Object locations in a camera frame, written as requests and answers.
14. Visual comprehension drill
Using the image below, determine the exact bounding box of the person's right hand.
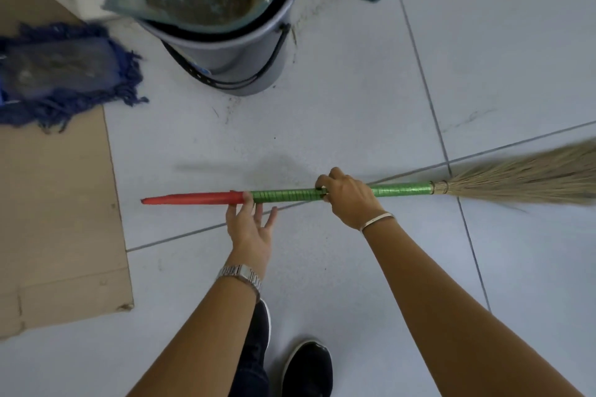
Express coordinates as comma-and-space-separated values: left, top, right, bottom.
315, 166, 390, 231

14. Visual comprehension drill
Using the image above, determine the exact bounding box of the person's left hand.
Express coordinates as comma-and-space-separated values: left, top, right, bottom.
225, 192, 279, 279

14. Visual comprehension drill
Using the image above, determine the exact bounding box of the straw broom green red handle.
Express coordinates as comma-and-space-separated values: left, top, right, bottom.
141, 140, 596, 207

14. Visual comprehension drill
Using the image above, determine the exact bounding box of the person's left forearm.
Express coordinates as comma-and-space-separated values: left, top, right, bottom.
125, 275, 260, 397

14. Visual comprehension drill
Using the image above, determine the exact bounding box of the person's right forearm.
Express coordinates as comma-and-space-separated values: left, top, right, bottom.
365, 217, 585, 397

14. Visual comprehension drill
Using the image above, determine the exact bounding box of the person's black right shoe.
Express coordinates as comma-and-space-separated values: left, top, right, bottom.
281, 339, 334, 397

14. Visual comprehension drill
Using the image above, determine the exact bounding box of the silver metal wristwatch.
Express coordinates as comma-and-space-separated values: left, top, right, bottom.
215, 264, 264, 302

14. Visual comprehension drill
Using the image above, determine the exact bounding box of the brown cardboard sheet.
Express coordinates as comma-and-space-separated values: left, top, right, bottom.
0, 0, 135, 342

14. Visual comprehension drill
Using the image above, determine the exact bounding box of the blue fringed mop head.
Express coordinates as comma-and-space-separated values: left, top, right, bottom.
0, 22, 150, 132

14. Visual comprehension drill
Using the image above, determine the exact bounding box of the silver bangle bracelet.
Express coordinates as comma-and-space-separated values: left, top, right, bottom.
358, 211, 395, 233

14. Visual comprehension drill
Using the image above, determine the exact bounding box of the grey bucket with black handle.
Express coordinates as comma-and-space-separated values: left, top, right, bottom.
139, 0, 299, 97

